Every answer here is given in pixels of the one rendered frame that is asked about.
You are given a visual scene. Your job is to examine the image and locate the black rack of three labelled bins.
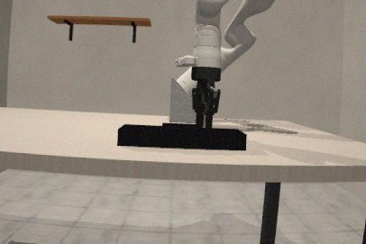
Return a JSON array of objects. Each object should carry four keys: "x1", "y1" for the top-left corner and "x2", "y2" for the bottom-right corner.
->
[{"x1": 117, "y1": 122, "x2": 247, "y2": 150}]

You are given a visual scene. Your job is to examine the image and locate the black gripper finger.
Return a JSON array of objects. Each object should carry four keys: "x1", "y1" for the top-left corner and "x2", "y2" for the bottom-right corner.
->
[
  {"x1": 199, "y1": 86, "x2": 221, "y2": 128},
  {"x1": 192, "y1": 88, "x2": 204, "y2": 127}
]

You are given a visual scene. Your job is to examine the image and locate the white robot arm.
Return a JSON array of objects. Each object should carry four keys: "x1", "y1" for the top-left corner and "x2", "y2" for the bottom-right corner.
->
[{"x1": 176, "y1": 0, "x2": 275, "y2": 97}]

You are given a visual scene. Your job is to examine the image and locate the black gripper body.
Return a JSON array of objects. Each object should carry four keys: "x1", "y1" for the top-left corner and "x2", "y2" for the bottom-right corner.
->
[{"x1": 191, "y1": 67, "x2": 221, "y2": 102}]

